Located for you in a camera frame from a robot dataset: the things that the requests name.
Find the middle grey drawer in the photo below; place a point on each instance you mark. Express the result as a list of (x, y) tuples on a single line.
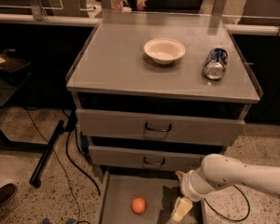
[(151, 159)]

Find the orange fruit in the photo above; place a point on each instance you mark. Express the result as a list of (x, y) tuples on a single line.
[(139, 205)]

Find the grey drawer cabinet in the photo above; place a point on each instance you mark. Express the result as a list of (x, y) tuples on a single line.
[(155, 94)]

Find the black stand leg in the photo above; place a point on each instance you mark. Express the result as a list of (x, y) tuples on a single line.
[(35, 179)]

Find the blue soda can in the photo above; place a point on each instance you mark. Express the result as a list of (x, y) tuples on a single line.
[(215, 64)]

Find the top grey drawer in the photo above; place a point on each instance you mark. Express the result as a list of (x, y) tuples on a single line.
[(163, 128)]

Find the grey drawer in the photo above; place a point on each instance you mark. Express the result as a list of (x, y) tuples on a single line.
[(151, 159), (159, 189), (163, 128)]

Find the white bowl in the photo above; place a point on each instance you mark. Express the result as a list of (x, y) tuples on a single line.
[(164, 50)]

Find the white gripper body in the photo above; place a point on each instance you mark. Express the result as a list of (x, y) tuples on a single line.
[(188, 184)]

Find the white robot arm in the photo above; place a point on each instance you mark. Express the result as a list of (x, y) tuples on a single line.
[(218, 172)]

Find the black box on shelf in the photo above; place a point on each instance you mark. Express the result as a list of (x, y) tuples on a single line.
[(11, 66)]

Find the dark shoe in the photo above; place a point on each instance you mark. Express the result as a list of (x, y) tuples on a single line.
[(6, 193)]

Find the background person hand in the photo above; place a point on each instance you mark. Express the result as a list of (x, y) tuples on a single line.
[(141, 4)]

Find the bottom grey drawer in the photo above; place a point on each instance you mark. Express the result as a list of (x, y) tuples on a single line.
[(159, 189)]

